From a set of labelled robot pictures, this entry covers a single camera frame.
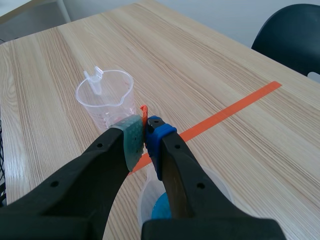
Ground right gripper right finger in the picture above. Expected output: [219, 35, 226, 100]
[141, 115, 287, 240]

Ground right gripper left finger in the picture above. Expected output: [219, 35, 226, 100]
[0, 114, 146, 240]

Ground grey metal plate orange handle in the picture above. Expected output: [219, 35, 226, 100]
[139, 104, 149, 127]

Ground clear beaker with blue liquid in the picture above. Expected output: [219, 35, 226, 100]
[137, 163, 235, 229]

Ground empty clear plastic beaker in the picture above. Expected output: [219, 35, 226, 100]
[75, 65, 139, 132]

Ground dark blue chair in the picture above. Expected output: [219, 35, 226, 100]
[250, 3, 320, 84]

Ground black cable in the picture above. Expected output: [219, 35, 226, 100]
[0, 119, 7, 207]

